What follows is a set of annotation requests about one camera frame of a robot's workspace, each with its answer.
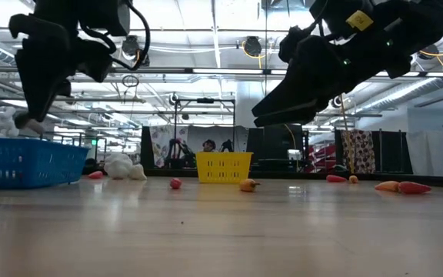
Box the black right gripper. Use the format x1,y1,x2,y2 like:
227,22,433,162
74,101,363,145
251,25,384,128

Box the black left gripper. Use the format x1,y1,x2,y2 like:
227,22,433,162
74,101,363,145
8,0,115,130

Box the long orange pepper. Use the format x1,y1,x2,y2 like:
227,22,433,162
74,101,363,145
374,180,401,193

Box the small cream garlic bulb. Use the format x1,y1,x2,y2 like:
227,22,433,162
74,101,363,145
128,163,148,182

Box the black partition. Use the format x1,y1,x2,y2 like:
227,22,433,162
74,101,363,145
246,122,310,172
335,129,414,175

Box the white pillar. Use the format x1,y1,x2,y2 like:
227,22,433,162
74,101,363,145
235,80,267,129

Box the red shelf rack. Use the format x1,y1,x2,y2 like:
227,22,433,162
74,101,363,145
308,144,340,172

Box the white blocky figure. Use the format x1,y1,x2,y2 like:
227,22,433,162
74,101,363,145
0,106,21,139

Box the long ceiling light bar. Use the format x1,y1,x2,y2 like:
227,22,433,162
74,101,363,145
0,65,443,78

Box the brown patterned cloth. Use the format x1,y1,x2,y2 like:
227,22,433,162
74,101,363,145
339,129,376,174

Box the plain white sheet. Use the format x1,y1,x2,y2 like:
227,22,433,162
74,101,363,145
186,125,249,153

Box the blue plastic basket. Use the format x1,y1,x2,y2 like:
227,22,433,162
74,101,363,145
0,137,91,190

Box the yellow plastic basket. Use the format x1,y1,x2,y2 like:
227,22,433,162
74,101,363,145
195,152,254,185

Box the yellow tag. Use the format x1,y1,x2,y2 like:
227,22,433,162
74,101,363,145
345,10,375,32

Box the large white garlic bulb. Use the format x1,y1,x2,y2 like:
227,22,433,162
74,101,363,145
103,152,134,180

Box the white floral cloth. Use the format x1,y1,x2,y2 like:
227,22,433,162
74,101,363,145
148,125,190,169

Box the white panel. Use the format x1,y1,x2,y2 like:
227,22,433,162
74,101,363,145
405,130,443,178

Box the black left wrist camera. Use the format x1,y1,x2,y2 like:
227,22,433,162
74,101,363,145
78,0,131,38

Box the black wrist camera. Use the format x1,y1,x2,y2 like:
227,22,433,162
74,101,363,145
308,0,376,38
78,0,131,38

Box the black metal gantry frame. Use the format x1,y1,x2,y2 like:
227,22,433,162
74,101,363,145
173,98,237,170

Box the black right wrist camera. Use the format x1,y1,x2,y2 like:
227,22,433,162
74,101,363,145
308,0,376,38

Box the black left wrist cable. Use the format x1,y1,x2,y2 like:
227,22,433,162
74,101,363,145
78,0,152,73

